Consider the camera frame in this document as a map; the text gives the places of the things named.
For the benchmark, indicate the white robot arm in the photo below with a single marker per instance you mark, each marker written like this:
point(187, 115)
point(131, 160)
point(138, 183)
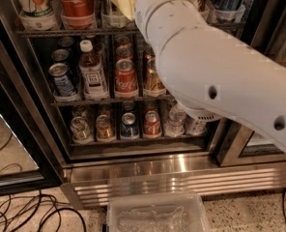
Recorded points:
point(202, 66)

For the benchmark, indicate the red coca cola can top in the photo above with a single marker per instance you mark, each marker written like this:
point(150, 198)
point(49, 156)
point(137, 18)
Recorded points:
point(78, 13)

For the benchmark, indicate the gold can middle shelf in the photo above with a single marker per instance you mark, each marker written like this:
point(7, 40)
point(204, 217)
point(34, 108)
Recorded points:
point(153, 87)

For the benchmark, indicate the brown tea bottle white cap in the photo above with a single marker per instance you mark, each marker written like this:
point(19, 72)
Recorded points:
point(90, 64)

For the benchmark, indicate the blue pepsi can middle shelf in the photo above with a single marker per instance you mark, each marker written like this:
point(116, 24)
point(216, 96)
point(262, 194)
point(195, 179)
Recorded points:
point(64, 87)

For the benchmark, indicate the red can bottom shelf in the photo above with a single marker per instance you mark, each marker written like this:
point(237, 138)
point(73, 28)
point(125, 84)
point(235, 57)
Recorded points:
point(152, 124)

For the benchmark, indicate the blue can bottom shelf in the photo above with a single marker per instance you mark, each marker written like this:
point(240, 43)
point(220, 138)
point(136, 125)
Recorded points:
point(129, 127)

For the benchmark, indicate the orange can bottom shelf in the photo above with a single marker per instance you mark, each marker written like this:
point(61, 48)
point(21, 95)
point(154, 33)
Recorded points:
point(105, 130)

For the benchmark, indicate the water bottle bottom shelf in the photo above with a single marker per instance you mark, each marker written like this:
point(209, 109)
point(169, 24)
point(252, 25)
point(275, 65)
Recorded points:
point(174, 126)

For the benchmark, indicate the white green can bottom shelf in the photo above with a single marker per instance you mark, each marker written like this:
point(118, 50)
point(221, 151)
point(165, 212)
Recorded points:
point(81, 132)

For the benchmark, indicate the tea bottle bottom shelf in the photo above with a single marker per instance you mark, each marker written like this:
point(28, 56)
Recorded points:
point(195, 127)

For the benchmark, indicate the right glass fridge door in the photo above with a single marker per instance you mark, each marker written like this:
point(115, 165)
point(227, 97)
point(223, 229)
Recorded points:
point(242, 146)

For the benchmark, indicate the stainless fridge base grille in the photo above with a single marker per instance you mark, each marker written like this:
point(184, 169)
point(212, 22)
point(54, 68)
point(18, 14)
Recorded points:
point(93, 184)

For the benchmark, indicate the open glass fridge door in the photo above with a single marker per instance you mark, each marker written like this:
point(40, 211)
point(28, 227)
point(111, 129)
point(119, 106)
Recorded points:
point(23, 165)

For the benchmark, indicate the red coke can middle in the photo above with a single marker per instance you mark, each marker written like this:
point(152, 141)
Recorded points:
point(125, 79)

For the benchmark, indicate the blue red bull can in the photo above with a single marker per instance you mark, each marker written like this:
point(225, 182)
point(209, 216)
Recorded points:
point(226, 11)

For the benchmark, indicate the clear plastic bin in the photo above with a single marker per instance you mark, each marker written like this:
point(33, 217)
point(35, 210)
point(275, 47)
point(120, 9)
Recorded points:
point(160, 212)

